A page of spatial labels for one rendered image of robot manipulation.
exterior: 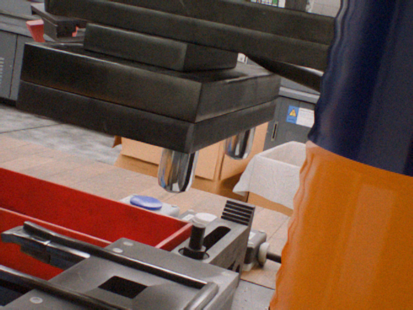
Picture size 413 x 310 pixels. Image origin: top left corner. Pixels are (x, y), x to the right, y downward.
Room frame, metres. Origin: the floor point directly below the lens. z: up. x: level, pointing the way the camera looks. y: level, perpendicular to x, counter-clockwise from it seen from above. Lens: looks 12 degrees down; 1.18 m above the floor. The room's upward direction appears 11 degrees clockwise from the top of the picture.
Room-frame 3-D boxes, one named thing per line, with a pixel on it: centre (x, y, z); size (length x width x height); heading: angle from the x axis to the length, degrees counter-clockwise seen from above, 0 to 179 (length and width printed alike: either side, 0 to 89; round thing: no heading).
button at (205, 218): (0.77, -0.01, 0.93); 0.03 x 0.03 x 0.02
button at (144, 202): (0.79, 0.06, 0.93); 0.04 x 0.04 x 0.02
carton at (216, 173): (2.99, 0.08, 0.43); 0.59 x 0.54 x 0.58; 159
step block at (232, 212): (0.65, -0.04, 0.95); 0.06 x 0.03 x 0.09; 163
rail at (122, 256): (0.47, 0.04, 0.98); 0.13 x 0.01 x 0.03; 73
